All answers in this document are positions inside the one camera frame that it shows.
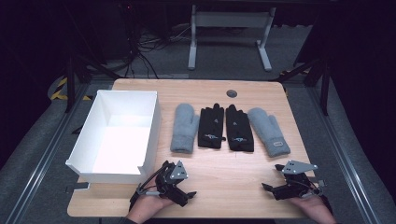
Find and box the black metal stand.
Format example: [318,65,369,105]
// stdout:
[64,50,123,114]
[270,55,332,117]

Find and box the white metal desk frame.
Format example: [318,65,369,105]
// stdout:
[187,4,277,73]

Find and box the bundle of black cables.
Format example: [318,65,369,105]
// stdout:
[122,18,192,79]

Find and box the yellow black floor tape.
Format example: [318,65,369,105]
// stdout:
[49,77,94,102]

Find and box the white box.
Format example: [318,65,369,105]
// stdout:
[64,90,163,185]

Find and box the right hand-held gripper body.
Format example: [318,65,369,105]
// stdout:
[274,160,326,202]

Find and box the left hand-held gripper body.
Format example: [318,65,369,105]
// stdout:
[154,160,190,208]

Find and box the grey metal floor rail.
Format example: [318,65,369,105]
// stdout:
[306,87,383,224]
[4,83,92,224]

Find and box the grey mitten with label patch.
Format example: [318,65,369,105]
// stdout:
[247,106,291,159]

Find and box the person's right hand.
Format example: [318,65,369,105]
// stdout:
[289,195,338,224]

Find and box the person's left hand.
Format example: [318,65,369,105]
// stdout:
[125,189,174,224]

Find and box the black glove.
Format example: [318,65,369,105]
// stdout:
[225,104,255,153]
[197,103,227,149]

